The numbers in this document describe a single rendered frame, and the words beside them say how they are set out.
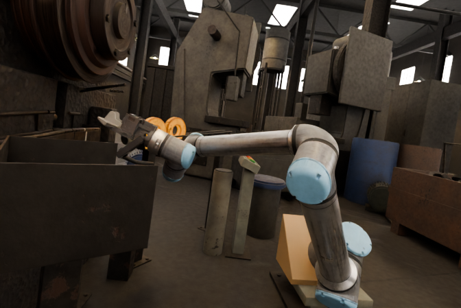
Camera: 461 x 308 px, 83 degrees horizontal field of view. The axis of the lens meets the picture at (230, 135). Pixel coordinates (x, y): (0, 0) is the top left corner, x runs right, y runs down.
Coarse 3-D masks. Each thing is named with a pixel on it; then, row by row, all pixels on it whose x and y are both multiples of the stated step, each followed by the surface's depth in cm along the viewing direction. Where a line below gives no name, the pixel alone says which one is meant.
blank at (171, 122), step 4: (168, 120) 148; (172, 120) 148; (176, 120) 150; (180, 120) 153; (168, 124) 146; (172, 124) 148; (176, 124) 151; (180, 124) 154; (184, 124) 156; (168, 128) 146; (172, 128) 149; (180, 128) 154; (184, 128) 157; (168, 132) 146; (172, 132) 149; (176, 132) 156; (180, 132) 155; (184, 132) 157
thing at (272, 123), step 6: (270, 120) 530; (276, 120) 509; (282, 120) 491; (288, 120) 473; (294, 120) 456; (300, 120) 453; (306, 120) 458; (312, 120) 463; (264, 126) 551; (270, 126) 528; (276, 126) 506; (282, 126) 489; (288, 126) 470; (318, 126) 469
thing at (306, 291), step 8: (296, 288) 121; (304, 288) 117; (312, 288) 118; (360, 288) 124; (304, 296) 113; (312, 296) 112; (360, 296) 117; (368, 296) 118; (304, 304) 112; (312, 304) 112; (320, 304) 112; (360, 304) 115; (368, 304) 115
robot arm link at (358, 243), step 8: (344, 224) 112; (352, 224) 113; (344, 232) 109; (352, 232) 110; (360, 232) 111; (352, 240) 107; (360, 240) 108; (368, 240) 109; (352, 248) 105; (360, 248) 106; (368, 248) 106; (352, 256) 105; (360, 256) 105; (360, 264) 105
